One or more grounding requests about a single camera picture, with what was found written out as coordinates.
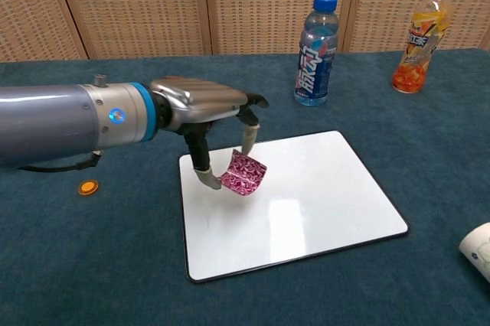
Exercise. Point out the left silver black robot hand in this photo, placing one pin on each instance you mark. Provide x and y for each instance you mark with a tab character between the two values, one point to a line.
199	98

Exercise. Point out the pink patterned packet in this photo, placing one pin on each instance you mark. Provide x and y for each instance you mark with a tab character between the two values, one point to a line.
247	175

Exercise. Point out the orange round chip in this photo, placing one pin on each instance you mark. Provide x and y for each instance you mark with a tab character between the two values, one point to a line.
88	188

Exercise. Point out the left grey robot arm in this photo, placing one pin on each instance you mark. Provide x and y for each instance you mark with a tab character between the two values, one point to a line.
57	119

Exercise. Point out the white board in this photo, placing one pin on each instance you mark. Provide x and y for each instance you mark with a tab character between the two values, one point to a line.
306	211

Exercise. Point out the woven wooden folding screen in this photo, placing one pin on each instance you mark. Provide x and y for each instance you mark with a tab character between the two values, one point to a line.
153	4

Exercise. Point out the blue capped drink bottle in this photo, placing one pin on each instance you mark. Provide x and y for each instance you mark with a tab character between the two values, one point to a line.
314	62

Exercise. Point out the teal felt table cover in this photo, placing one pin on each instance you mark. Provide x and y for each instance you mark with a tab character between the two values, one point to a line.
115	272

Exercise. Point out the yellow capped orange tea bottle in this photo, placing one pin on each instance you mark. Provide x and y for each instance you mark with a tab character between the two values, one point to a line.
419	50

